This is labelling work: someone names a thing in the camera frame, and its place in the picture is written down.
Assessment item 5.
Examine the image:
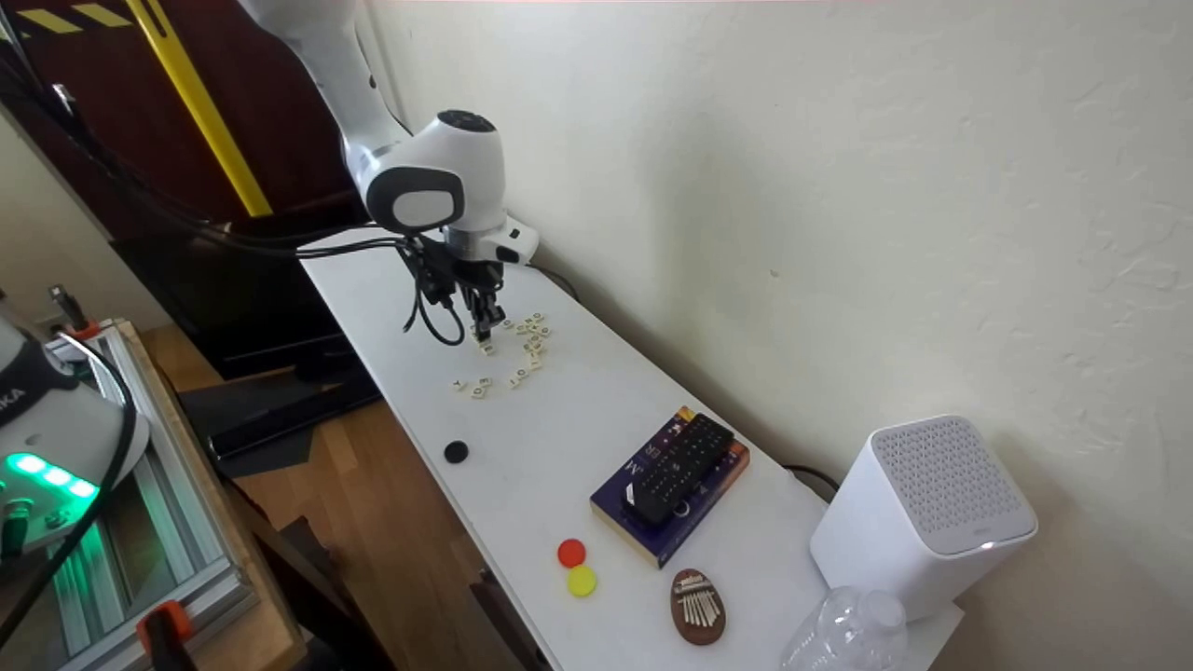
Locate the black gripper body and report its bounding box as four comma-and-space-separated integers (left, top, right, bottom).
451, 252, 506, 304

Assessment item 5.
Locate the black flat floor plate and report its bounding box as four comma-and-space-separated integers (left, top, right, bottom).
180, 365, 384, 479

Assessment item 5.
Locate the black power strip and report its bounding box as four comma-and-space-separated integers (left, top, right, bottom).
620, 410, 740, 524

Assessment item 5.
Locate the flat game board box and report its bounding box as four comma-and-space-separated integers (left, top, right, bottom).
584, 402, 753, 570

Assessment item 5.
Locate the long yellow bar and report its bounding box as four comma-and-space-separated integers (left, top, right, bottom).
123, 0, 275, 223

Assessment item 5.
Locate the brown oval object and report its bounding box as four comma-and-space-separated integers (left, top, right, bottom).
669, 565, 731, 647

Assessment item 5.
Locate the dark wooden cabinet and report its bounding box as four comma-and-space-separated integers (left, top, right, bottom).
0, 0, 402, 375

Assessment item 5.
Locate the orange clamp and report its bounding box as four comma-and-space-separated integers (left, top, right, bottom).
136, 596, 198, 657

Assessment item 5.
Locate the grey device with green lights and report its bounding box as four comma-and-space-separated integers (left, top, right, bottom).
0, 313, 157, 589

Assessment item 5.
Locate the clear plastic bottle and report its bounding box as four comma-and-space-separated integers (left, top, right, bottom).
779, 586, 916, 671

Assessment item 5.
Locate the white box speaker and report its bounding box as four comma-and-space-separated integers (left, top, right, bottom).
808, 415, 1045, 627

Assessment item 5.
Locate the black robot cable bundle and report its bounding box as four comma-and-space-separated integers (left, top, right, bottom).
0, 33, 473, 349

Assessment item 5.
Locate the black speaker power cable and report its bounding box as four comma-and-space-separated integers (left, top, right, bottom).
779, 460, 844, 501

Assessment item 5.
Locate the aluminium profile frame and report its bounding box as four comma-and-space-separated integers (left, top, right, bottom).
48, 313, 256, 671

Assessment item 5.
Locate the black cable over device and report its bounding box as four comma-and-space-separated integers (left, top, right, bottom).
0, 333, 142, 629

